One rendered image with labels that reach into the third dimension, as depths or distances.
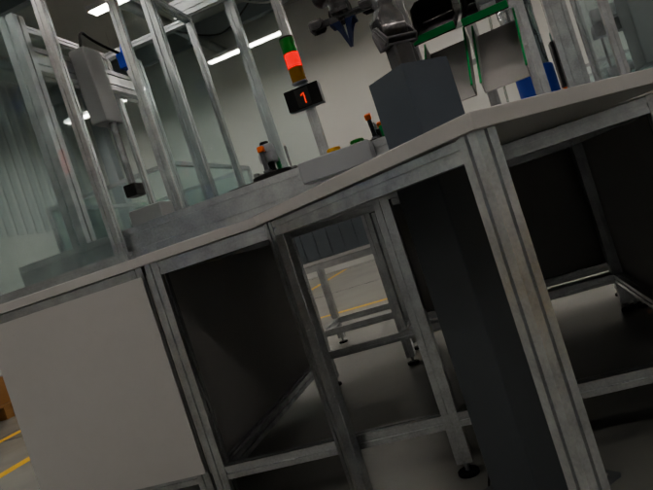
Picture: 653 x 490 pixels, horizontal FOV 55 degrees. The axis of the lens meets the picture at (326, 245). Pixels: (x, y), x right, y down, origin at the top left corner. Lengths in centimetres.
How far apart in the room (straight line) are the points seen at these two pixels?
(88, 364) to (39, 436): 32
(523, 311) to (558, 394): 14
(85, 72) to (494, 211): 195
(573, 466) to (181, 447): 127
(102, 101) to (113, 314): 93
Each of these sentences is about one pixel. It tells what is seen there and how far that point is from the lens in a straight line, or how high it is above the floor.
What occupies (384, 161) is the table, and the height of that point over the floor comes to 84.
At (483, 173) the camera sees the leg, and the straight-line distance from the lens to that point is 103.
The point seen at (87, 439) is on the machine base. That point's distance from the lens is 223.
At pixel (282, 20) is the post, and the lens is 224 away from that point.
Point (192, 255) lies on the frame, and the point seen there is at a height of 81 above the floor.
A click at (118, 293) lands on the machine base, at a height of 78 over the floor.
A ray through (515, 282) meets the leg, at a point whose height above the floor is 58.
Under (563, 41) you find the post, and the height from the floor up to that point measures 124.
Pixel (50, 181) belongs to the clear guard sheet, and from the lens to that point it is 218.
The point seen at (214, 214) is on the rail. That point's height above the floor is 91.
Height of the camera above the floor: 75
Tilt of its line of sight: 1 degrees down
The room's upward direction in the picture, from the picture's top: 18 degrees counter-clockwise
